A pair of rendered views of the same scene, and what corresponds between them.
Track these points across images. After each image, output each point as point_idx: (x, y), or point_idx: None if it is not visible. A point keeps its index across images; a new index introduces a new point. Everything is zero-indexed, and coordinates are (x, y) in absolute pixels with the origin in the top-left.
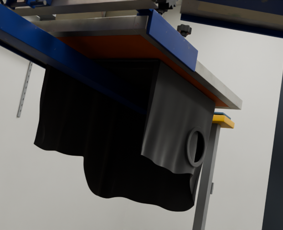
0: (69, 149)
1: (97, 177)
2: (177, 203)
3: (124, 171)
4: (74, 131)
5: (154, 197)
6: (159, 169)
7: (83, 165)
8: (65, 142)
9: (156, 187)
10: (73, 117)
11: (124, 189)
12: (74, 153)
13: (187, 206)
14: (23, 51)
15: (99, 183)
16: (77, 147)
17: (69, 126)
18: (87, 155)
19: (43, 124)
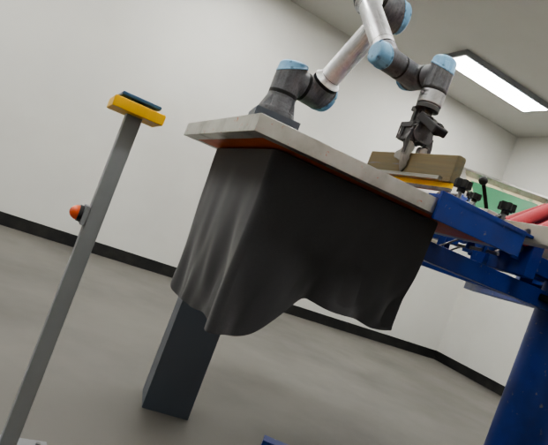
0: (331, 302)
1: (249, 309)
2: (180, 283)
3: (221, 275)
4: (340, 273)
5: (185, 290)
6: (202, 249)
7: (289, 307)
8: (345, 297)
9: (191, 275)
10: (356, 258)
11: (208, 301)
12: (322, 302)
13: (172, 281)
14: (455, 273)
15: (238, 315)
16: (322, 291)
17: (353, 273)
18: (291, 290)
19: (394, 300)
